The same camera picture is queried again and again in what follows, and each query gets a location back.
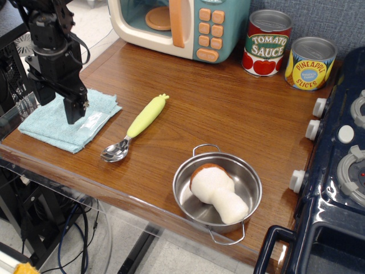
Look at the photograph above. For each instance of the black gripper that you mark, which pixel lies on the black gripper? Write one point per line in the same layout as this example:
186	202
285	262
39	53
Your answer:
55	70

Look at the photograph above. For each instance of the light blue towel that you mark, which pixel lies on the light blue towel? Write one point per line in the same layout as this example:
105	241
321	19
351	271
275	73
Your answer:
49	124

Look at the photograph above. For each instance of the green handled metal spoon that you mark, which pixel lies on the green handled metal spoon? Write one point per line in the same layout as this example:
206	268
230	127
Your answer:
150	112

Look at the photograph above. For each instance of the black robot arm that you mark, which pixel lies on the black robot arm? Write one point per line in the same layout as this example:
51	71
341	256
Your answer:
47	21

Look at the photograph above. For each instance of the clear acrylic table guard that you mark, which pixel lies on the clear acrylic table guard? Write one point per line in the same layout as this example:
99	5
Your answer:
204	103

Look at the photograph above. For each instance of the toy microwave oven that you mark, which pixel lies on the toy microwave oven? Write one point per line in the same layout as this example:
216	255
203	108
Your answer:
205	31

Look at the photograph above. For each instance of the white plush mushroom toy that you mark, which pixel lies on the white plush mushroom toy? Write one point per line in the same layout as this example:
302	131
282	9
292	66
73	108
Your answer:
211	184

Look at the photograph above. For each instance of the yellow object at corner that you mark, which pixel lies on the yellow object at corner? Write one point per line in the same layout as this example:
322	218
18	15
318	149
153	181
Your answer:
25	268

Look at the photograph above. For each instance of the black table leg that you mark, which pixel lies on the black table leg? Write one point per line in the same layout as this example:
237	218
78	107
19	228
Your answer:
136	255

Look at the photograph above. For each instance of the stainless steel pot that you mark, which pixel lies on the stainless steel pot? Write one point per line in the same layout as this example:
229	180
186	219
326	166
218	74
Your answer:
247	184

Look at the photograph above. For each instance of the tomato sauce can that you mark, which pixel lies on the tomato sauce can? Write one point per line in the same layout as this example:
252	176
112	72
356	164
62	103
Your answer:
266	41

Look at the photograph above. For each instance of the white stove knob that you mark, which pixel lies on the white stove knob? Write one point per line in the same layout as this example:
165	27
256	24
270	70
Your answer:
319	107
296	180
312	129

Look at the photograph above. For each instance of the pineapple slices can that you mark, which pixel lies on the pineapple slices can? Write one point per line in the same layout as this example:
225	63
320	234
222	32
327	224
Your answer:
310	63

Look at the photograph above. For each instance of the dark blue toy stove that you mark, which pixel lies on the dark blue toy stove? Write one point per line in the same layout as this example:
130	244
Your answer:
328	236

